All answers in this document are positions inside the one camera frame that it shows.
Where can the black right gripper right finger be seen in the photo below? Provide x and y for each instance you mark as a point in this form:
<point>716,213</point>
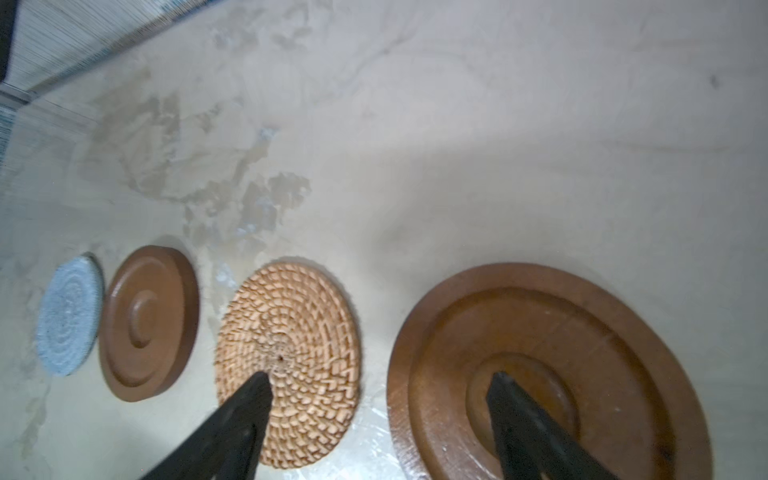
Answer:
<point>530,444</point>

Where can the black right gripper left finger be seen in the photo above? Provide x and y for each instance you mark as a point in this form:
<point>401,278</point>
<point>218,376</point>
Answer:
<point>228,444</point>

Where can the large brown wooden coaster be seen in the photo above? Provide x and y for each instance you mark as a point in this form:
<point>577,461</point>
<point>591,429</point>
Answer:
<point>586,358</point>

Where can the woven rattan coaster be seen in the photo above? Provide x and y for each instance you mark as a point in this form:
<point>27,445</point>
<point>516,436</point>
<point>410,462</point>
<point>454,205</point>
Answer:
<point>290,321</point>

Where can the grey-blue woven coaster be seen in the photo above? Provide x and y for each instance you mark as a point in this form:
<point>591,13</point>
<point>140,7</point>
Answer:
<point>69,315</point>

